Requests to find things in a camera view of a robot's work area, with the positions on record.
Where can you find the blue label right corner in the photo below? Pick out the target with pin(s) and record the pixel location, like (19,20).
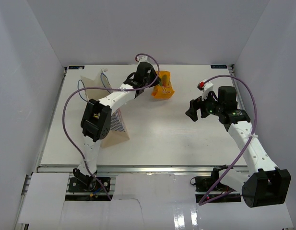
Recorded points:
(219,66)

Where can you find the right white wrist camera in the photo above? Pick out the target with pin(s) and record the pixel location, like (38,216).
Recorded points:
(205,88)

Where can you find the paper bag blue pattern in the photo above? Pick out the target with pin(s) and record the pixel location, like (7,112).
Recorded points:
(102,119)

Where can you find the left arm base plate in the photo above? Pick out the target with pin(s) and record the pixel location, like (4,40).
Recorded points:
(94,187)

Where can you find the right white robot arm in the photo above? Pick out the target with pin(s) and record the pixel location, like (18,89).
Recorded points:
(266,184)

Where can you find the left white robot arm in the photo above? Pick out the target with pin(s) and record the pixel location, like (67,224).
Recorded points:
(134,84)

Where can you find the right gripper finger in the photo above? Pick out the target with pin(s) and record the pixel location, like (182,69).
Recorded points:
(194,106)
(203,109)

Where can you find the aluminium front rail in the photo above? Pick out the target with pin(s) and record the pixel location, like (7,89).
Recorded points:
(131,169)

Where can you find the orange snack multipack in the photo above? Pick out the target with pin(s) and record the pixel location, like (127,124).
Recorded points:
(164,89)

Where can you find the blue label corner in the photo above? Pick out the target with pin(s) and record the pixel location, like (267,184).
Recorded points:
(219,66)
(76,67)

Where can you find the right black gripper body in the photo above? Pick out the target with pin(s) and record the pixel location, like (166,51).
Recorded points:
(214,107)

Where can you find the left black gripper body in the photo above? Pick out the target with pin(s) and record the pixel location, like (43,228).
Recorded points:
(152,76)

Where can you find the blue label left corner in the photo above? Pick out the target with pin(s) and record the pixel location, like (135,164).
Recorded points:
(76,67)

